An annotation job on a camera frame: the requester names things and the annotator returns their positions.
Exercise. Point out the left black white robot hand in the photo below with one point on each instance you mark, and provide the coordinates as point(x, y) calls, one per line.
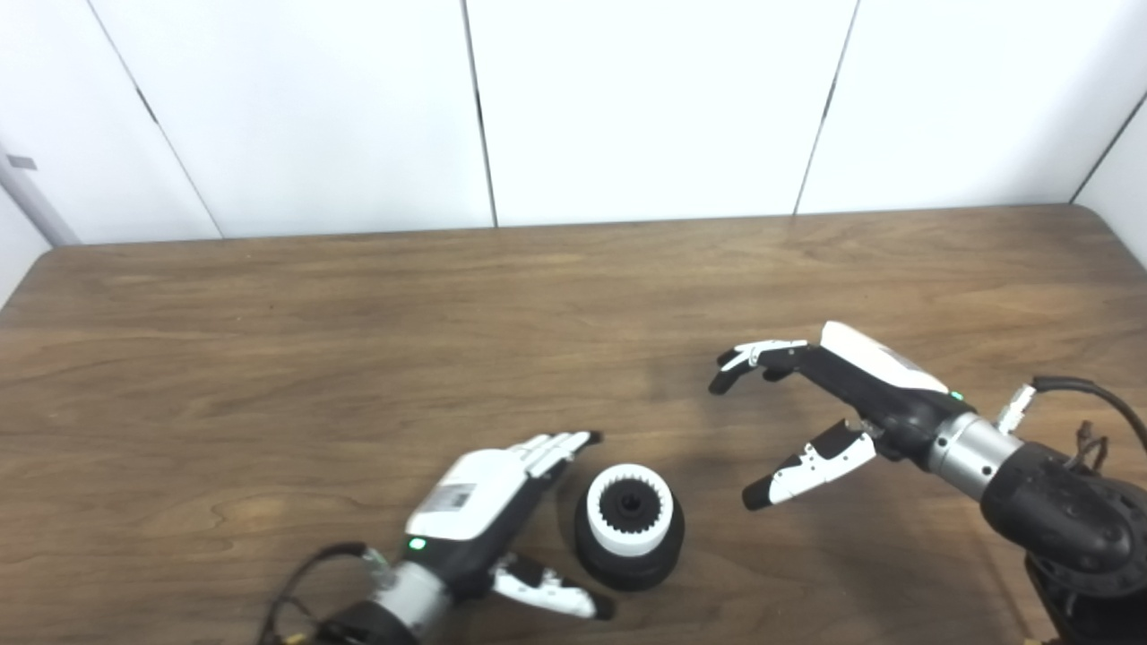
point(479, 488)

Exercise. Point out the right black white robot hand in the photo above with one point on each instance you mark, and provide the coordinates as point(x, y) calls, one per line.
point(883, 385)

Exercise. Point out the round black plastic part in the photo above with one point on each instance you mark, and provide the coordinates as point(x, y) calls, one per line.
point(627, 571)

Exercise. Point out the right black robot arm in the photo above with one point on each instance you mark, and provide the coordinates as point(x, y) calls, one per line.
point(1057, 511)

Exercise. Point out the gray wall corner post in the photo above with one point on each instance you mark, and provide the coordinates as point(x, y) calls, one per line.
point(36, 202)

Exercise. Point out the small gray wall tag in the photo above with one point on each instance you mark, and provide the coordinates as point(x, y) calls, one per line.
point(21, 162)

